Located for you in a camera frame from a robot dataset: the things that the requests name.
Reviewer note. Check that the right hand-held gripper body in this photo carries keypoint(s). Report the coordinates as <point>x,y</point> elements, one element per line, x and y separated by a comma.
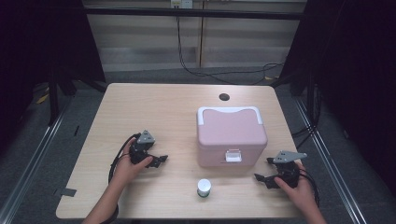
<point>288,172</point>

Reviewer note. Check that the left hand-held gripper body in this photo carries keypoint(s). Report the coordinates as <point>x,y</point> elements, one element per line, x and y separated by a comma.
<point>141,152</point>

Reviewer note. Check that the pink storage box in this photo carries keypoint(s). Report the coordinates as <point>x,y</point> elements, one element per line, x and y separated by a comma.
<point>230,133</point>

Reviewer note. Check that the white bottle with green label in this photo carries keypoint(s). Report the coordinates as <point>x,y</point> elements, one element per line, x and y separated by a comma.
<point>204,186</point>

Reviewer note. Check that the person's left hand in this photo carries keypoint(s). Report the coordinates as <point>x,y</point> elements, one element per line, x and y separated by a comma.
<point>127,171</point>

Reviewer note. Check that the person's right hand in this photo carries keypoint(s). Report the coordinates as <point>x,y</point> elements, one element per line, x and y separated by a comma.
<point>299,194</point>

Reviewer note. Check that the black table grommet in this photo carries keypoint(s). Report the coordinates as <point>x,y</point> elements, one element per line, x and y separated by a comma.
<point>224,96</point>

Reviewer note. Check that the black tape piece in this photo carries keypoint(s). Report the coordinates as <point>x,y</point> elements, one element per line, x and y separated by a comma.
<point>66,192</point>

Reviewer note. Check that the black metal stand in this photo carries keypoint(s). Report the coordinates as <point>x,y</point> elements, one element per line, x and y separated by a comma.
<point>53,99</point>

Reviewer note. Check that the yellow floor tape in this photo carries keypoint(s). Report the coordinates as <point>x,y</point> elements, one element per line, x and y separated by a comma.
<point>42,99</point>

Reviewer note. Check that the black curtain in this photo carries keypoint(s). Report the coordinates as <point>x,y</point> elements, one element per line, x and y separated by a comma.
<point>37,46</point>
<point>355,77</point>

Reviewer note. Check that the black horizontal bar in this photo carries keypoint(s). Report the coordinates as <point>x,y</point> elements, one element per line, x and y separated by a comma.
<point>186,13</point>

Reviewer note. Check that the metal floor rail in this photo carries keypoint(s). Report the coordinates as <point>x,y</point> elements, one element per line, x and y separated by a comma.
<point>333,168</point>
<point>28,174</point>

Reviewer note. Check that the white wall socket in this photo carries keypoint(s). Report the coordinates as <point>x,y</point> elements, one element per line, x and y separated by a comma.
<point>181,3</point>

